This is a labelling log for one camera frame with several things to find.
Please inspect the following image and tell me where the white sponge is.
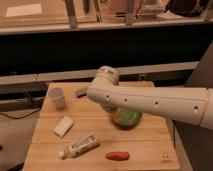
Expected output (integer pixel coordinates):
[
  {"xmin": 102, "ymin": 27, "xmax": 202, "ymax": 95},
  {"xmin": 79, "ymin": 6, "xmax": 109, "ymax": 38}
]
[{"xmin": 53, "ymin": 116, "xmax": 73, "ymax": 138}]

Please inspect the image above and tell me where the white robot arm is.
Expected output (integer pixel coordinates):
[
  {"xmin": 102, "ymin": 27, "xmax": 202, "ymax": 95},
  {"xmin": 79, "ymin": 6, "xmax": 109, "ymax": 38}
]
[{"xmin": 87, "ymin": 66, "xmax": 213, "ymax": 130}]

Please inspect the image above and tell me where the green ceramic bowl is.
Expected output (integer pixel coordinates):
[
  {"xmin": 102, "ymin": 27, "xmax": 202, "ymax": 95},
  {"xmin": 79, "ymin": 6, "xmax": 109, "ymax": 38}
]
[{"xmin": 111, "ymin": 108, "xmax": 142, "ymax": 127}]

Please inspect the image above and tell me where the grey rectangular block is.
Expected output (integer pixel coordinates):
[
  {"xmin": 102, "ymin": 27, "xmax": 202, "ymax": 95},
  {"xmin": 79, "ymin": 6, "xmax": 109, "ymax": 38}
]
[{"xmin": 75, "ymin": 88, "xmax": 87, "ymax": 98}]

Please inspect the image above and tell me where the translucent plastic cup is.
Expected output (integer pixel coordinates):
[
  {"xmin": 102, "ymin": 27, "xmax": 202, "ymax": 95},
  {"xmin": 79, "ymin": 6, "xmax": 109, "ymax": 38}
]
[{"xmin": 48, "ymin": 87, "xmax": 65, "ymax": 109}]

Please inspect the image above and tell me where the white plastic bottle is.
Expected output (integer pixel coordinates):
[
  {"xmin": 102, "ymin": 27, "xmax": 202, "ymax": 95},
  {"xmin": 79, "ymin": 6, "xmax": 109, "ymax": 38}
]
[{"xmin": 59, "ymin": 134, "xmax": 100, "ymax": 159}]

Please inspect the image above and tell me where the orange carrot toy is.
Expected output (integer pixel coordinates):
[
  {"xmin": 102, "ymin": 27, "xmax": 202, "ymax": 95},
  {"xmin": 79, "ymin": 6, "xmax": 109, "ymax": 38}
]
[{"xmin": 105, "ymin": 151, "xmax": 129, "ymax": 161}]

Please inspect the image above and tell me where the metal table leg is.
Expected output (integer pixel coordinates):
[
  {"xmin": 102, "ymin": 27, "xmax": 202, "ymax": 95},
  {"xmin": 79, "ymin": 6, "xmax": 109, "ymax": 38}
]
[{"xmin": 65, "ymin": 0, "xmax": 77, "ymax": 28}]

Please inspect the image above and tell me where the black cable on floor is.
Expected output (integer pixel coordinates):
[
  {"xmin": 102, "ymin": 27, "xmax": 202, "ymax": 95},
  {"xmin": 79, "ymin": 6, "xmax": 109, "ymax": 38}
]
[{"xmin": 0, "ymin": 108, "xmax": 41, "ymax": 121}]

